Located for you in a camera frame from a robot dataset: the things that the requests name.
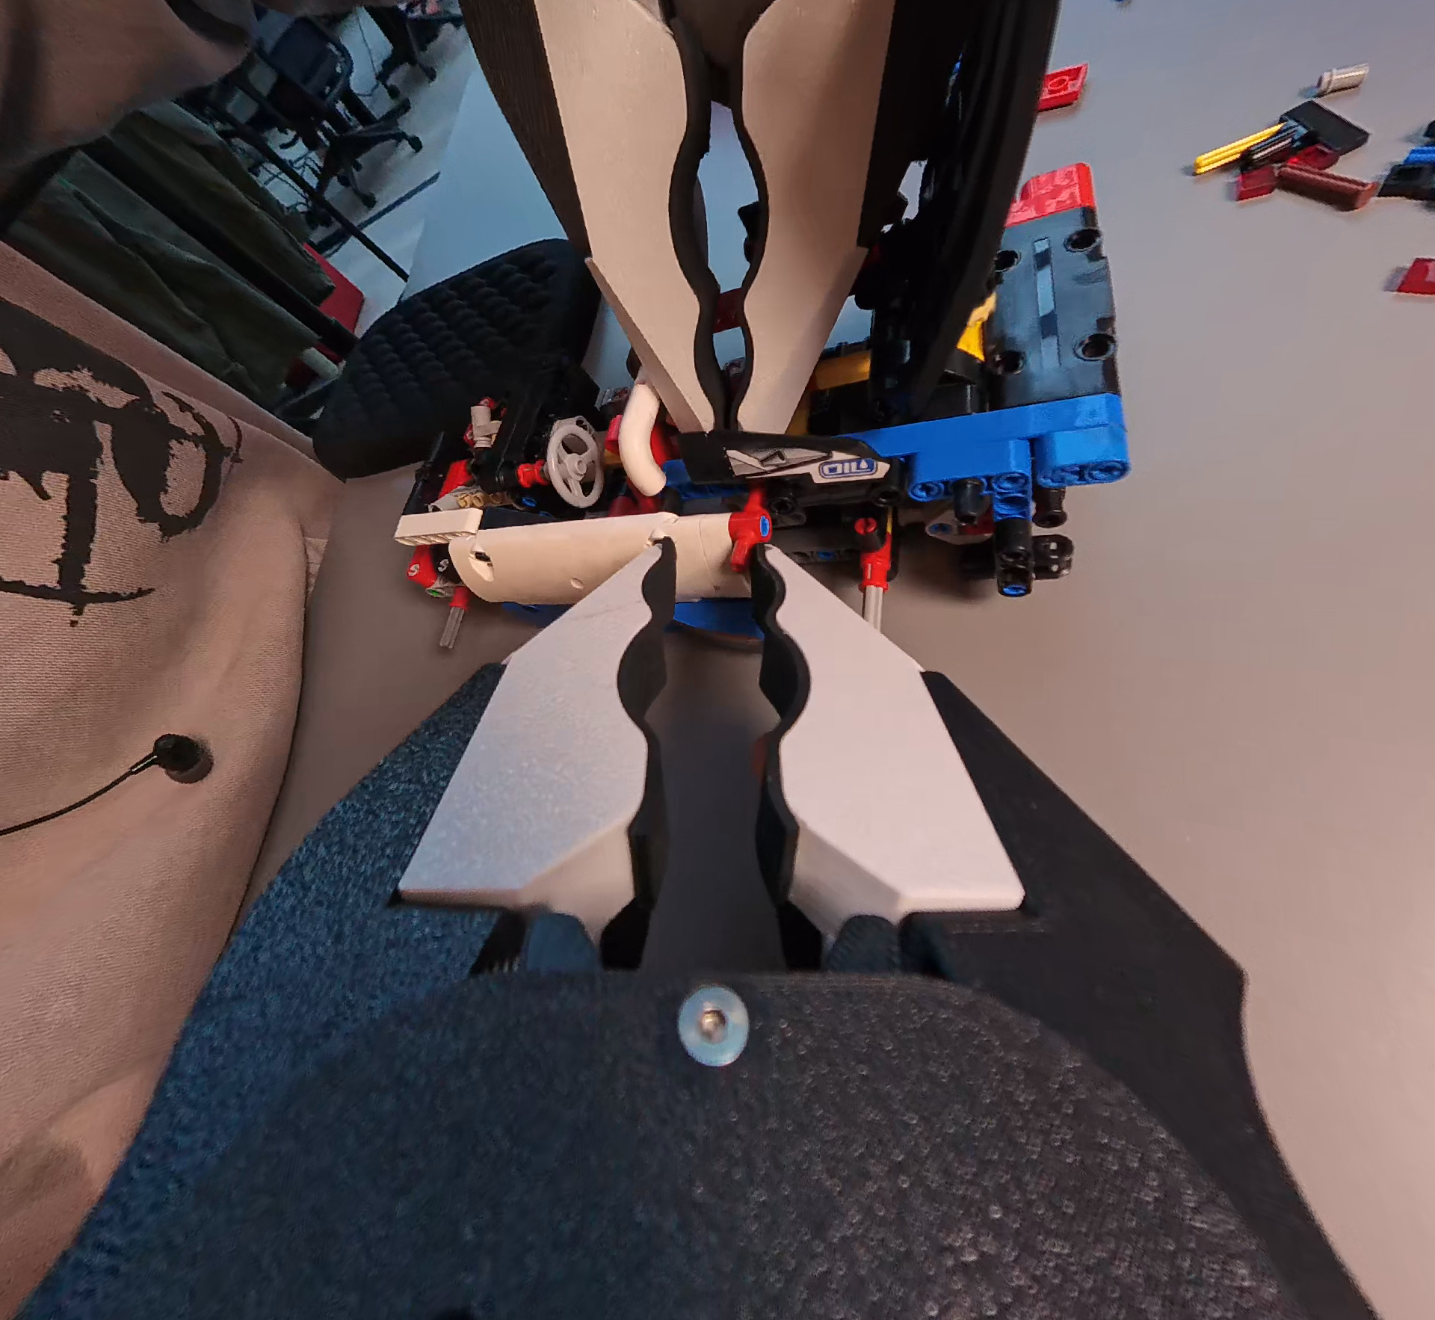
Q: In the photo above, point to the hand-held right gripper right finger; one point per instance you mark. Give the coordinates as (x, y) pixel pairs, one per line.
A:
(897, 782)

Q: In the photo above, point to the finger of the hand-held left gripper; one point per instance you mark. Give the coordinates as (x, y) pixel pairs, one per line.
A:
(824, 131)
(616, 143)

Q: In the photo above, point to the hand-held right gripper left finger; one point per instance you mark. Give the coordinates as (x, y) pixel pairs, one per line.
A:
(526, 782)

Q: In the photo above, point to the white and blue lego panel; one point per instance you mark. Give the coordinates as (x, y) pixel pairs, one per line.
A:
(561, 558)

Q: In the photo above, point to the lego race car model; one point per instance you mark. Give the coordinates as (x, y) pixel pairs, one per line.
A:
(1054, 311)

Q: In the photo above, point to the red square lego plate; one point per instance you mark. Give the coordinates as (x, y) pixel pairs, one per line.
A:
(1061, 89)

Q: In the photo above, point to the pile of small lego pieces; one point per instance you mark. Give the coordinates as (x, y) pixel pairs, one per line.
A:
(1312, 154)

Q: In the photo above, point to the black office chair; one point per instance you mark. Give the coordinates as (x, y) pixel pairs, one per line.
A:
(336, 98)

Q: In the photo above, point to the black textured cushion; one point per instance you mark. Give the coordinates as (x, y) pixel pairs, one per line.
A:
(460, 356)

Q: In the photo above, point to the person's leg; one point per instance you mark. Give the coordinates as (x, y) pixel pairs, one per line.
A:
(168, 244)

